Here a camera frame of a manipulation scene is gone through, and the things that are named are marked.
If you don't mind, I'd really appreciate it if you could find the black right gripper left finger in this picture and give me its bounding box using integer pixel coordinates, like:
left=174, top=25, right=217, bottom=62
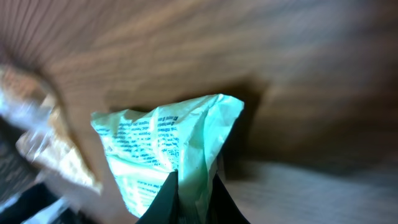
left=136, top=171, right=179, bottom=224

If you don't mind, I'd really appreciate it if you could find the clear bagged bread snack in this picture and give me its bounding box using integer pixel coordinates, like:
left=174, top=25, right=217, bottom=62
left=1, top=64, right=103, bottom=194

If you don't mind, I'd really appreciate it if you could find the teal wet wipes pack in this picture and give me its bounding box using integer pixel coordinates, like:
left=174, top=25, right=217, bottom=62
left=91, top=94, right=244, bottom=223

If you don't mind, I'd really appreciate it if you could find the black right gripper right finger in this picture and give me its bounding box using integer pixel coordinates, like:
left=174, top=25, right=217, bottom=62
left=206, top=174, right=250, bottom=224

